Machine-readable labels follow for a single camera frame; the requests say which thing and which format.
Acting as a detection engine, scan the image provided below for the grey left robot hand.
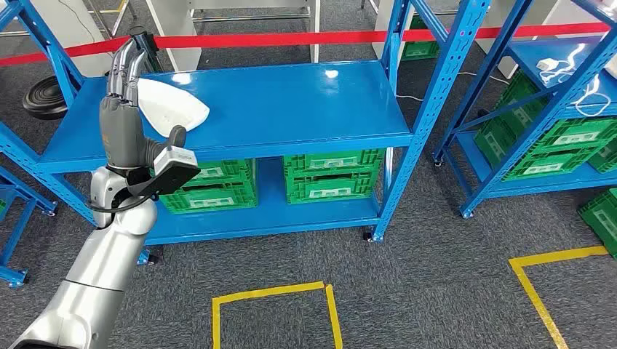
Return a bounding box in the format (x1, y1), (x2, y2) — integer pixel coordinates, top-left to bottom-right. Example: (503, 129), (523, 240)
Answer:
(100, 38), (188, 169)

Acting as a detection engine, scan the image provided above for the white plastic shell part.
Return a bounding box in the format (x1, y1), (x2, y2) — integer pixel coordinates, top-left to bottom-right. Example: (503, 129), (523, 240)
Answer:
(136, 78), (210, 138)

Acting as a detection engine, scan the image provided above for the black round rubber base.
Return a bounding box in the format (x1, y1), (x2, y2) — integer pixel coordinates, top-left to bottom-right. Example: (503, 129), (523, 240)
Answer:
(21, 75), (69, 121)

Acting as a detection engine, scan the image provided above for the white table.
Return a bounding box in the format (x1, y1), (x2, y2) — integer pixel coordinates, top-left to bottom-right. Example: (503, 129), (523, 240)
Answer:
(28, 0), (114, 78)
(371, 0), (560, 81)
(144, 0), (322, 73)

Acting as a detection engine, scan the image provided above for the green plastic crate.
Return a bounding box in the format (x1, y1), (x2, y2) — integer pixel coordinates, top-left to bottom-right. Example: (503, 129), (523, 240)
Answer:
(577, 188), (617, 259)
(503, 144), (609, 182)
(282, 148), (386, 180)
(185, 159), (256, 190)
(401, 14), (440, 62)
(285, 172), (382, 206)
(159, 182), (259, 215)
(588, 137), (617, 175)
(474, 71), (553, 167)
(530, 116), (617, 151)

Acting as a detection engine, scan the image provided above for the red barrier belt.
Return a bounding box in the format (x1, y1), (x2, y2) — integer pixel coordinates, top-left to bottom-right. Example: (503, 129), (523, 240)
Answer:
(0, 21), (610, 68)

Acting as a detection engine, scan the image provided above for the yellow floor tape square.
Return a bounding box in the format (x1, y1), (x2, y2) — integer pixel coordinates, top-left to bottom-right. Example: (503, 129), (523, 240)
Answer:
(509, 245), (609, 349)
(212, 281), (344, 349)

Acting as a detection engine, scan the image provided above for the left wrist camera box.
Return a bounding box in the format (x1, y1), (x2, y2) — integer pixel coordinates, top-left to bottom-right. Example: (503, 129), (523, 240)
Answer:
(127, 145), (201, 198)

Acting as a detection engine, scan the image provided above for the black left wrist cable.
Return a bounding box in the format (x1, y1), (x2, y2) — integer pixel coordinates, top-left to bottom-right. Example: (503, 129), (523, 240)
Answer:
(85, 190), (158, 215)

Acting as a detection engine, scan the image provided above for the black stanchion post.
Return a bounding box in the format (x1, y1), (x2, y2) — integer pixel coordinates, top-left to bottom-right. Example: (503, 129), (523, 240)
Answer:
(129, 26), (164, 74)

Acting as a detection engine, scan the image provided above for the chrome steel frame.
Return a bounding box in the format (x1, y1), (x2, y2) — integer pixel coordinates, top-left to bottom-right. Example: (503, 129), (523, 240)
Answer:
(0, 0), (138, 39)
(191, 5), (312, 23)

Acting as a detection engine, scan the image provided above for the thin black cable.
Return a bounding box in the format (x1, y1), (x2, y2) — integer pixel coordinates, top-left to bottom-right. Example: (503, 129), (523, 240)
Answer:
(57, 0), (102, 44)

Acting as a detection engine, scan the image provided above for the white floor cable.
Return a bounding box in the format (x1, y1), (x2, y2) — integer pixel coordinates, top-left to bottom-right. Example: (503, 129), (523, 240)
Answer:
(395, 71), (511, 103)

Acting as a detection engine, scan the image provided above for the white adapter cable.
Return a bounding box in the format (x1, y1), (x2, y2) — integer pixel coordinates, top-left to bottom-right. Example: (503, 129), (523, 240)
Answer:
(537, 43), (614, 119)

